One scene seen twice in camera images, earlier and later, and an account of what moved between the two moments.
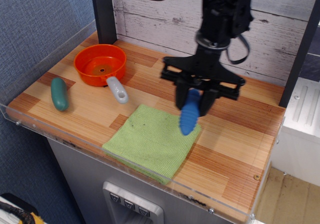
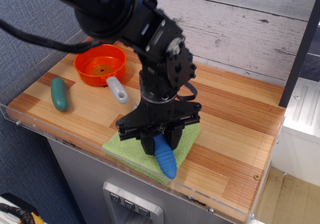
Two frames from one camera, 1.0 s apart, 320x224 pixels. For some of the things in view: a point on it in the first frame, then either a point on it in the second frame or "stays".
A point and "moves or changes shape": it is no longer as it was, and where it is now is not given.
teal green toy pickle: x=59 y=94 stays
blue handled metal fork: x=190 y=112 moves or changes shape
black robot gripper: x=204 y=69 -> x=158 y=111
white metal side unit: x=297 y=151 stays
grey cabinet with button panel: x=105 y=191 stays
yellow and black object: x=31 y=218 stays
